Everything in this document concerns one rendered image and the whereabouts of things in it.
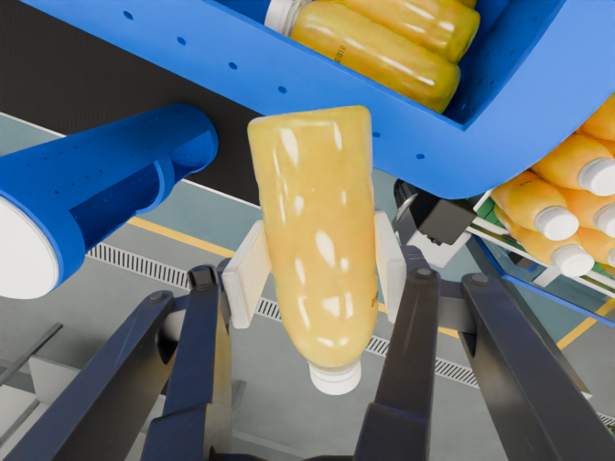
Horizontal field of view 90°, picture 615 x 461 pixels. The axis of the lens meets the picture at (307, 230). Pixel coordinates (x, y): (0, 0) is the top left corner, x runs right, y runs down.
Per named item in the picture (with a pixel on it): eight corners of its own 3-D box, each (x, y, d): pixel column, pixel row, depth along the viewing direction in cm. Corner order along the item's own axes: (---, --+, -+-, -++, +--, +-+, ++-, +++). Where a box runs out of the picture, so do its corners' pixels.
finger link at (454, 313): (415, 303, 11) (504, 300, 11) (393, 244, 16) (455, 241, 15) (414, 337, 12) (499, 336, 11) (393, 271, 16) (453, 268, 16)
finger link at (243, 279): (249, 329, 14) (233, 330, 14) (274, 260, 21) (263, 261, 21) (236, 273, 13) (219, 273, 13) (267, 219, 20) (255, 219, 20)
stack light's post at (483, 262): (429, 171, 147) (576, 388, 52) (436, 174, 147) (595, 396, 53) (425, 178, 149) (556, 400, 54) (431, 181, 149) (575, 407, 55)
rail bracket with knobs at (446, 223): (433, 166, 56) (448, 187, 47) (467, 182, 57) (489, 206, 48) (403, 209, 61) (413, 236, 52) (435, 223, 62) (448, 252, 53)
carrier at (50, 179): (160, 163, 144) (219, 173, 143) (-45, 284, 69) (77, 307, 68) (152, 98, 130) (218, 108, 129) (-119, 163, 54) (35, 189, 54)
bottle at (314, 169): (285, 106, 21) (314, 324, 28) (212, 112, 16) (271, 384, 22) (387, 91, 18) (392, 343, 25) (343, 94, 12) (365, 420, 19)
